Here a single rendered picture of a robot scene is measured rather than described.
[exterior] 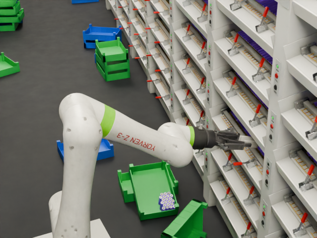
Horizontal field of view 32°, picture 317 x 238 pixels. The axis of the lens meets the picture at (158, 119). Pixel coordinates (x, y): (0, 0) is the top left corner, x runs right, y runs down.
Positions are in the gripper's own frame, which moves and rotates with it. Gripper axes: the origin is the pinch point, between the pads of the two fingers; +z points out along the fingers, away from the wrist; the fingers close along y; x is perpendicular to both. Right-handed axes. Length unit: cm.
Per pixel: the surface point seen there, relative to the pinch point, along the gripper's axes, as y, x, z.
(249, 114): 0.7, -12.2, -3.1
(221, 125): 27.9, 7.7, -0.5
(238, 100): 13.3, -12.1, -3.1
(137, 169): 62, 55, -24
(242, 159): -1.4, 8.0, -1.0
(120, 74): 208, 61, -7
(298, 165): -40.0, -13.5, -1.9
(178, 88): 107, 25, 5
